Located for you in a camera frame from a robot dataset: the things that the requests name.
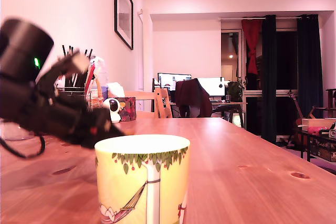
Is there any floral tissue box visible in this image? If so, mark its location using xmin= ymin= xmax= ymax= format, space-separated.
xmin=115 ymin=97 xmax=137 ymax=122

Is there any white tissue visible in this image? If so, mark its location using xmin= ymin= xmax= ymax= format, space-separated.
xmin=107 ymin=82 xmax=125 ymax=98

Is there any wooden chair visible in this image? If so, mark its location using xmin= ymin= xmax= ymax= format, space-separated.
xmin=124 ymin=87 xmax=173 ymax=119

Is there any yellow tree print mug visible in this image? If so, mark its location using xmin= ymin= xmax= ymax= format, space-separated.
xmin=94 ymin=134 xmax=191 ymax=224

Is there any computer monitor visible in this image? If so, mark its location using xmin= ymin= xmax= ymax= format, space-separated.
xmin=157 ymin=72 xmax=192 ymax=96
xmin=196 ymin=77 xmax=226 ymax=98

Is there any dark red jacket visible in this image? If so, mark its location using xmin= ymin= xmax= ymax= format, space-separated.
xmin=175 ymin=78 xmax=213 ymax=118

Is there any black framed picture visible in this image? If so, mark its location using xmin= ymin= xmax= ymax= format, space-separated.
xmin=113 ymin=0 xmax=134 ymax=51

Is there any wooden desk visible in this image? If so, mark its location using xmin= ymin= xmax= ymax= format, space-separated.
xmin=170 ymin=100 xmax=249 ymax=127

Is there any computer tower with lit fan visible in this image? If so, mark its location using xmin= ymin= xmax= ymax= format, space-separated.
xmin=224 ymin=111 xmax=245 ymax=129

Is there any green potted plant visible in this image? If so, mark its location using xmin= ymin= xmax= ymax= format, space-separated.
xmin=227 ymin=77 xmax=246 ymax=103

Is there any dark curtain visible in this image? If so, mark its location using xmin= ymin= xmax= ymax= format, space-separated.
xmin=261 ymin=15 xmax=278 ymax=145
xmin=296 ymin=14 xmax=324 ymax=119

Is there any red curtain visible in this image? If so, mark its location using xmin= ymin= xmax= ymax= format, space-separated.
xmin=241 ymin=18 xmax=263 ymax=75

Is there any wooden guitar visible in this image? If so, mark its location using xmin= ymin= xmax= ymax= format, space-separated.
xmin=288 ymin=90 xmax=308 ymax=147

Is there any black low table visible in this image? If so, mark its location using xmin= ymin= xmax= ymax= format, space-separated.
xmin=298 ymin=128 xmax=336 ymax=162

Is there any pink small object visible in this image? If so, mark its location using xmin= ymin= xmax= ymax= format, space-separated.
xmin=307 ymin=126 xmax=329 ymax=135

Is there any pale wooden box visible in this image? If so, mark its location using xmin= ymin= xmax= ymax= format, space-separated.
xmin=301 ymin=118 xmax=336 ymax=132

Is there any dark board game box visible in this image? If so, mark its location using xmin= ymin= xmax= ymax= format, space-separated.
xmin=311 ymin=138 xmax=336 ymax=162

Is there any wicker basket with handle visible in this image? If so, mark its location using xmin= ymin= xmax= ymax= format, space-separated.
xmin=85 ymin=77 xmax=105 ymax=109

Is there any small white round camera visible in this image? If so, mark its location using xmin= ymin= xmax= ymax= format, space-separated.
xmin=103 ymin=98 xmax=122 ymax=124

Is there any red handled utensil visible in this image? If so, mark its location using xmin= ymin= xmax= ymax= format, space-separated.
xmin=84 ymin=65 xmax=96 ymax=94

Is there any black cable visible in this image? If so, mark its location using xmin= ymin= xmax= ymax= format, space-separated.
xmin=0 ymin=132 xmax=47 ymax=159

